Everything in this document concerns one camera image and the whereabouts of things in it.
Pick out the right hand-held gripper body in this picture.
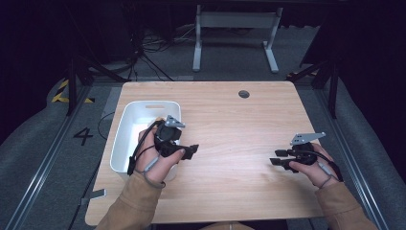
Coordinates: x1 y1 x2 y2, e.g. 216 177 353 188
287 131 327 167

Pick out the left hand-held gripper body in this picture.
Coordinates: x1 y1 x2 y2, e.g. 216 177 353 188
153 114 187 158

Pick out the white plastic bin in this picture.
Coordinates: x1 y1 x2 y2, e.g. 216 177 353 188
109 100 183 183

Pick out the person's right hand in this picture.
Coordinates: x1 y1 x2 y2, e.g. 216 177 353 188
287 142 340 190

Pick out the person's left hand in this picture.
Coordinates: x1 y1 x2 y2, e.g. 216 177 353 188
135 126 187 185

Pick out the black metal stand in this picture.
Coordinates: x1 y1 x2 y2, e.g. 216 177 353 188
64 52 130 117
284 56 341 120

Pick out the person's tan clothing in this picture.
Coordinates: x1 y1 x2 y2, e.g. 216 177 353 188
199 220 248 230

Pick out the yellow black floor tape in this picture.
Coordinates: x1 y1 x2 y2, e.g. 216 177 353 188
51 79 96 104

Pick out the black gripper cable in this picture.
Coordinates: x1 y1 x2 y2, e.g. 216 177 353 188
126 119 164 177
304 149 345 183

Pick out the grey wrist strap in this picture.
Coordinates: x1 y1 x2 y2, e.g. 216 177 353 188
317 162 334 190
141 155 167 190

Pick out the black floor cable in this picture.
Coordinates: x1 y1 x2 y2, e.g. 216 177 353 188
97 111 117 141

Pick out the grey metal bracket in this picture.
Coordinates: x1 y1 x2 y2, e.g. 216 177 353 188
79 188 107 206

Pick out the bundle of floor cables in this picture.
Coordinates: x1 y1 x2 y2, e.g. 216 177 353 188
125 25 196 81

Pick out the grey metal desk frame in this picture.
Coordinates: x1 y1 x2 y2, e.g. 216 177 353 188
192 4 284 74

